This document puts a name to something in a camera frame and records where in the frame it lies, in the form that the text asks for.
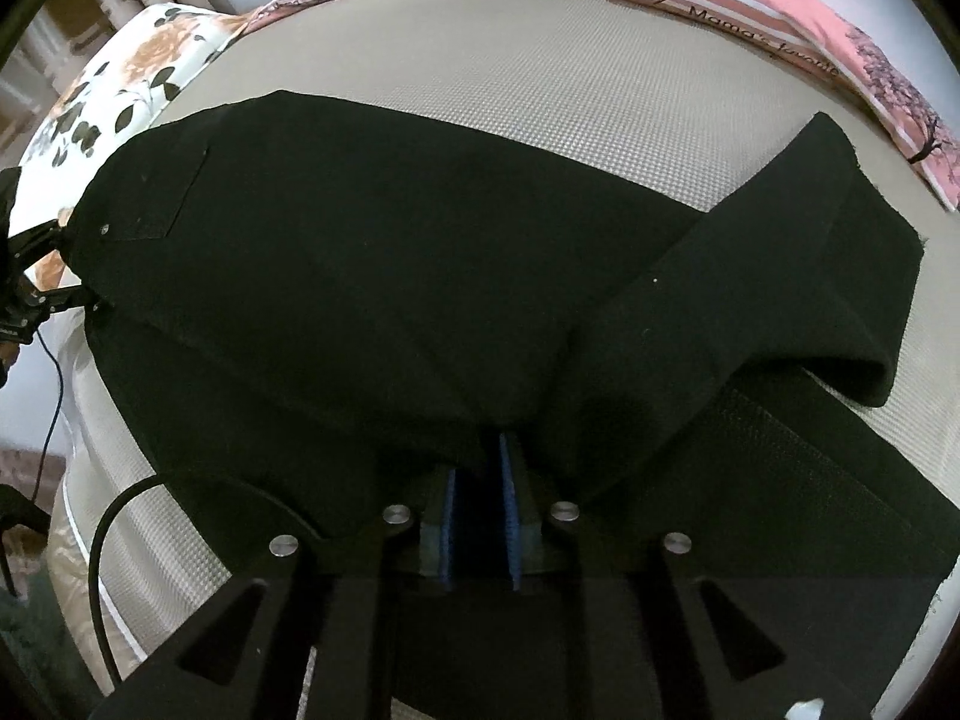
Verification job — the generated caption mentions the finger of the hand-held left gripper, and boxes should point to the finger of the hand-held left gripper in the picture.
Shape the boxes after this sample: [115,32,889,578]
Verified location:
[7,281,102,331]
[0,216,74,260]

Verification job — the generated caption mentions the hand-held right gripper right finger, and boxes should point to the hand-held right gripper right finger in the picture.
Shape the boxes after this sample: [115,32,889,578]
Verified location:
[499,431,878,720]

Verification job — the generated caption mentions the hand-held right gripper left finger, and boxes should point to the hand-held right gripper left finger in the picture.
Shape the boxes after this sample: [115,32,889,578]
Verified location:
[90,465,460,720]

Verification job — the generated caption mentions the black pants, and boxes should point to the black pants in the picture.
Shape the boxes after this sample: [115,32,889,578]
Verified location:
[64,88,950,601]

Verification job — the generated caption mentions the white floral pillow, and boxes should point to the white floral pillow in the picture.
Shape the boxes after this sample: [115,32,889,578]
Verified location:
[16,3,250,316]

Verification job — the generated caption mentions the black stand leg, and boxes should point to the black stand leg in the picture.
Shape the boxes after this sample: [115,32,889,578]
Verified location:
[0,484,52,601]

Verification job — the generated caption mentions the cream satin bed sheet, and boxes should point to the cream satin bed sheet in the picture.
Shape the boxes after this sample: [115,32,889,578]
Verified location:
[43,307,151,691]

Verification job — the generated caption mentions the dark green rug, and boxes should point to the dark green rug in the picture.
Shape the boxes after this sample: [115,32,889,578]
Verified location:
[0,589,95,720]

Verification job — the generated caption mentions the grey woven bed mat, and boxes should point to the grey woven bed mat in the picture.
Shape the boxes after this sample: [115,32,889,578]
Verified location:
[71,0,960,720]

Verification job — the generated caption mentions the thin dark cable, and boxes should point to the thin dark cable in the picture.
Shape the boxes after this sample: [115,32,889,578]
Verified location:
[30,326,65,500]

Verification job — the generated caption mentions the thick black cable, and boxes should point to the thick black cable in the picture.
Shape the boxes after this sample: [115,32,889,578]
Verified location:
[88,472,170,687]

